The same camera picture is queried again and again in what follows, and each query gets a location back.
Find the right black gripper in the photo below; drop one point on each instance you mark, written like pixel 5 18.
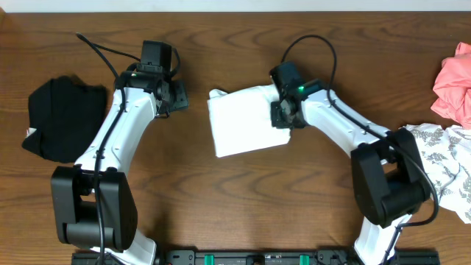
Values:
pixel 276 120

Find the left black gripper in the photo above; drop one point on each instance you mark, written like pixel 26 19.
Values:
pixel 180 100

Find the white printed t-shirt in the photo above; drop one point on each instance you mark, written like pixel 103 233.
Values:
pixel 240 121

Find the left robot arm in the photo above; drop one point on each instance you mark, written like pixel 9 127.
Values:
pixel 93 204

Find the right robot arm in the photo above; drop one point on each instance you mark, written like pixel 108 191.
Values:
pixel 389 180

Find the folded black garment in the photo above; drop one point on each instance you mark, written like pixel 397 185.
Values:
pixel 65 115

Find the white fern-print garment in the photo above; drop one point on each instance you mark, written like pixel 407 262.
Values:
pixel 445 155

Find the pink garment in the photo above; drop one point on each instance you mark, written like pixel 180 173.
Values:
pixel 452 86

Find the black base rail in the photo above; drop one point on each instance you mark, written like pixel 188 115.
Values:
pixel 321 257

